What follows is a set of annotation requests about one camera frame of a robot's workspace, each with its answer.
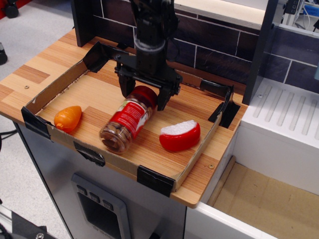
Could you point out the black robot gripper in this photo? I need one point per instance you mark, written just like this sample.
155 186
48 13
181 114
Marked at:
150 67

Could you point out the basil bottle with red lid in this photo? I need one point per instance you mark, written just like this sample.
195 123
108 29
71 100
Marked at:
126 123

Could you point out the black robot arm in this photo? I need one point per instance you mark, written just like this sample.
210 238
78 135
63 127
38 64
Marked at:
156 22

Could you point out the cardboard fence with black tape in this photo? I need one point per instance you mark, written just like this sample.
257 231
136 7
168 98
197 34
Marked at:
92 84

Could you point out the red white toy cheese wedge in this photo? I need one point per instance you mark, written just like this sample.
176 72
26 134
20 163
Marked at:
180 136

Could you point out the orange toy carrot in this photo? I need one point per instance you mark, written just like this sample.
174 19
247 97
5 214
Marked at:
68 118

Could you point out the grey toy oven panel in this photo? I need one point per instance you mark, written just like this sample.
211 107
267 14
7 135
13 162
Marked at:
105 212

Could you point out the white toy sink unit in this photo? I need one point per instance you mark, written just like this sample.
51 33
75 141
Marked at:
267 187

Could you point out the dark left shelf post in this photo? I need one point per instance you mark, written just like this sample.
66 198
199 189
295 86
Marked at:
84 12

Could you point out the dark grey vertical post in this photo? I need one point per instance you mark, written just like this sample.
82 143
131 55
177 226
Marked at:
262 52

